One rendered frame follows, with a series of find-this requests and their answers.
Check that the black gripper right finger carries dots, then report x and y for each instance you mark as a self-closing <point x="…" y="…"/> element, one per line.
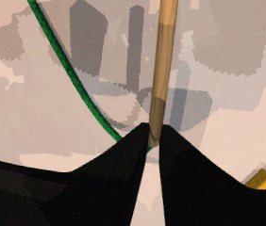
<point x="196" y="192"/>

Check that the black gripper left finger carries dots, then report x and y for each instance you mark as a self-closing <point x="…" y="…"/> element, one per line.
<point x="102" y="192"/>

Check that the wooden stick with green string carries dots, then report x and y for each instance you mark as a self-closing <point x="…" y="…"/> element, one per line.
<point x="164" y="52"/>

